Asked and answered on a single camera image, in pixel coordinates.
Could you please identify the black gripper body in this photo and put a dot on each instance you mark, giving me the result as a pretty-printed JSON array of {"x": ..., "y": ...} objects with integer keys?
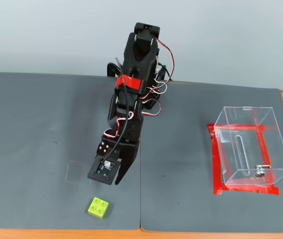
[{"x": 129, "y": 152}]

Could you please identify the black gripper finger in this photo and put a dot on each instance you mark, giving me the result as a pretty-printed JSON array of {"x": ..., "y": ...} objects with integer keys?
[{"x": 127, "y": 161}]

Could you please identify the green lego block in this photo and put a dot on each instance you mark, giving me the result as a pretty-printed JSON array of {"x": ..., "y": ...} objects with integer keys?
[{"x": 97, "y": 207}]

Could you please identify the red tape band on arm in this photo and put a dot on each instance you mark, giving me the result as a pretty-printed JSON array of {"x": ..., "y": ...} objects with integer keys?
[{"x": 131, "y": 83}]

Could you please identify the transparent acrylic box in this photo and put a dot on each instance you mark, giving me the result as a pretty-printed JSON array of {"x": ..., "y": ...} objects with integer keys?
[{"x": 230, "y": 154}]

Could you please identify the small metal box latch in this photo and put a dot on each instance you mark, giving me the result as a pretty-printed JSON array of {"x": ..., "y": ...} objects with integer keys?
[{"x": 259, "y": 172}]

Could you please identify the gray table mat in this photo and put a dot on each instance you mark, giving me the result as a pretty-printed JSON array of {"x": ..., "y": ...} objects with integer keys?
[
  {"x": 181, "y": 174},
  {"x": 31, "y": 137}
]

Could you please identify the red tape strip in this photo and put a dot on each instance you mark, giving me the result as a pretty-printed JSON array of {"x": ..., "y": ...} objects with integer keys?
[
  {"x": 230, "y": 126},
  {"x": 263, "y": 142},
  {"x": 245, "y": 190},
  {"x": 216, "y": 161}
]

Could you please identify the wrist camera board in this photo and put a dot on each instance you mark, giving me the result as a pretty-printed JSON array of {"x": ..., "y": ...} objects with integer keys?
[{"x": 104, "y": 170}]

